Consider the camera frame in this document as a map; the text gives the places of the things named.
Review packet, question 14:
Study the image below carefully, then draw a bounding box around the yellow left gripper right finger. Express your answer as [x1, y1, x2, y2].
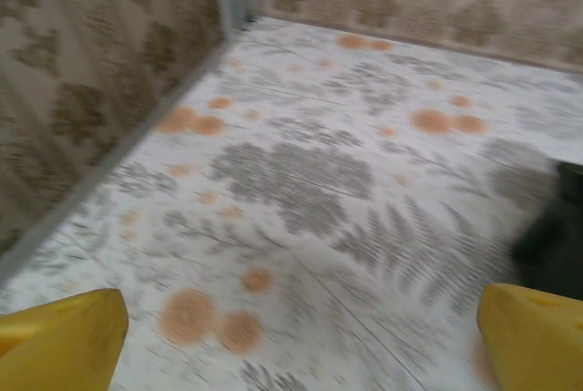
[476, 283, 583, 391]

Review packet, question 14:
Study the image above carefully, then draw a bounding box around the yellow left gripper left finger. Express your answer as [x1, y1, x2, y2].
[0, 287, 130, 391]

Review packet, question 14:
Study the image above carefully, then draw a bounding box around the black plastic storage bin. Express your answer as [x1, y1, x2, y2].
[510, 159, 583, 285]

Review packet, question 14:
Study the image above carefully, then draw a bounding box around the aluminium frame side rail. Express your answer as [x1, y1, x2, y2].
[0, 28, 238, 285]

